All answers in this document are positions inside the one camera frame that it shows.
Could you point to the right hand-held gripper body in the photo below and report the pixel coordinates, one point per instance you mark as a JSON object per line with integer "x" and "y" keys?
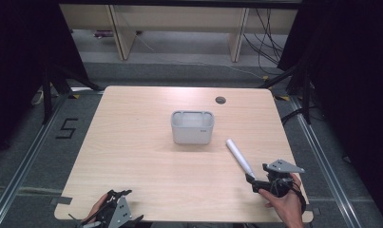
{"x": 281, "y": 177}

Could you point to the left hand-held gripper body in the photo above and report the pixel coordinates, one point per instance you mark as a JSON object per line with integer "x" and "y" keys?
{"x": 118, "y": 212}

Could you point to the white tube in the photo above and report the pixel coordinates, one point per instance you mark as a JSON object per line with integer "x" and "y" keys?
{"x": 239, "y": 157}

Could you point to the person's left hand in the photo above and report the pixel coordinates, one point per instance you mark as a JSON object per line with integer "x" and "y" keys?
{"x": 95, "y": 207}

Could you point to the person's right hand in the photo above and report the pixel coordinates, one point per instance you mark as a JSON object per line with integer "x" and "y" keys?
{"x": 285, "y": 205}

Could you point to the black tape strip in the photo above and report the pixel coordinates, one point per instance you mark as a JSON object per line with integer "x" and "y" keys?
{"x": 61, "y": 200}

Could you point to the grey plastic storage box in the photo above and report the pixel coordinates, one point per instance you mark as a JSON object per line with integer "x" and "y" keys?
{"x": 192, "y": 127}

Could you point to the round table grommet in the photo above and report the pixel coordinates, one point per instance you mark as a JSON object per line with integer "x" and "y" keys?
{"x": 220, "y": 100}

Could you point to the black metal stand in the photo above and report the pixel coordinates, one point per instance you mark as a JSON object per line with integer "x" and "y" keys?
{"x": 48, "y": 95}
{"x": 303, "y": 91}

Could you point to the light wooden shelf unit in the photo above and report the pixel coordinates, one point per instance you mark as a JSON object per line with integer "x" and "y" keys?
{"x": 179, "y": 19}

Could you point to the aluminium floor rail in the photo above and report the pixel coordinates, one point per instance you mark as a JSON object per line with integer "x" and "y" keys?
{"x": 328, "y": 171}
{"x": 24, "y": 164}

